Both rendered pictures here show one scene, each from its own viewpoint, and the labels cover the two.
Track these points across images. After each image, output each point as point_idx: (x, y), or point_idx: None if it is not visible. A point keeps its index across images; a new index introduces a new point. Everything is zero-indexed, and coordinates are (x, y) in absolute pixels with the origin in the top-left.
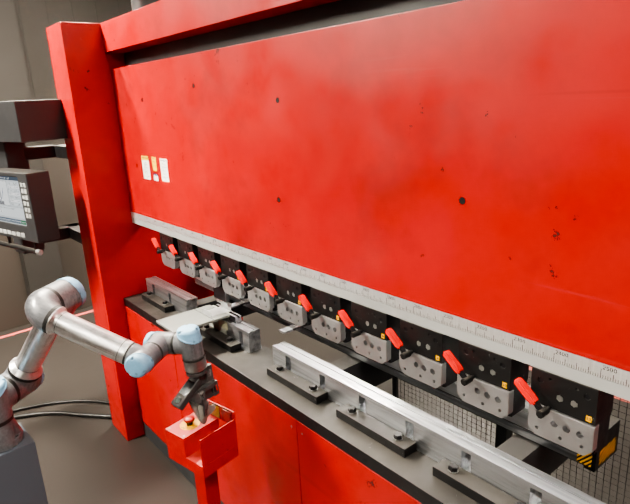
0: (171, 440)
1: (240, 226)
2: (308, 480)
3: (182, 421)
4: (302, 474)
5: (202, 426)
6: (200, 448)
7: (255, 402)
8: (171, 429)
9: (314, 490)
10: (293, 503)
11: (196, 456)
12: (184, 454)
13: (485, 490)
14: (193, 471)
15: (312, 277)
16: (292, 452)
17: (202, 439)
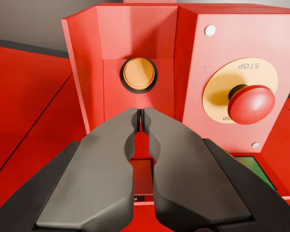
0: (264, 9)
1: None
2: (1, 132)
3: (277, 89)
4: (16, 136)
5: (188, 110)
6: (75, 13)
7: (141, 222)
8: None
9: None
10: (70, 102)
11: (154, 31)
12: (185, 6)
13: None
14: (144, 2)
15: None
16: (27, 160)
17: (65, 37)
